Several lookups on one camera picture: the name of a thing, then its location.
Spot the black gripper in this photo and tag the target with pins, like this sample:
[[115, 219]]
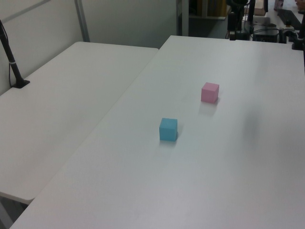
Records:
[[233, 22]]

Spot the blue foam cube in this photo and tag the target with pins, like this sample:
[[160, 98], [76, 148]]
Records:
[[168, 130]]

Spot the pink foam cube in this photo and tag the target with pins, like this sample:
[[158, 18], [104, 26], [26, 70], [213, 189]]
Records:
[[209, 93]]

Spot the thin black upright pole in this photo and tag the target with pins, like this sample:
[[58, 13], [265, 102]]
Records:
[[252, 10]]

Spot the black electronics box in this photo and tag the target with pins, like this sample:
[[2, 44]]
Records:
[[265, 35]]

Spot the yellow shelf panel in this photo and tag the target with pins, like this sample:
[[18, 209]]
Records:
[[212, 8]]

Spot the brown cardboard box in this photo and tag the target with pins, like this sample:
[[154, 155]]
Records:
[[260, 11]]

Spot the pink background object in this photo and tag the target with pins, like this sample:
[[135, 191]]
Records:
[[278, 4]]

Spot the black keyboard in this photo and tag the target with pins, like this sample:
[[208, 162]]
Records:
[[288, 16]]

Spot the black clamp stand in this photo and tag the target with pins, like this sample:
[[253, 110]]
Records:
[[299, 40]]

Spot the white side table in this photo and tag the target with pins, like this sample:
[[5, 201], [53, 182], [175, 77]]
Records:
[[59, 107]]

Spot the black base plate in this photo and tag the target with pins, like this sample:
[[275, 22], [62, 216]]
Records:
[[244, 36]]

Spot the grey metal door frame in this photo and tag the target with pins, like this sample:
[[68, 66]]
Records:
[[183, 16]]

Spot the grey metal partition post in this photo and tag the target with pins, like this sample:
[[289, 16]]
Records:
[[82, 21]]

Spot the black camera stand pole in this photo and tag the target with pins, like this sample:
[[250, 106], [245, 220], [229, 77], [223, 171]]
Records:
[[12, 64]]

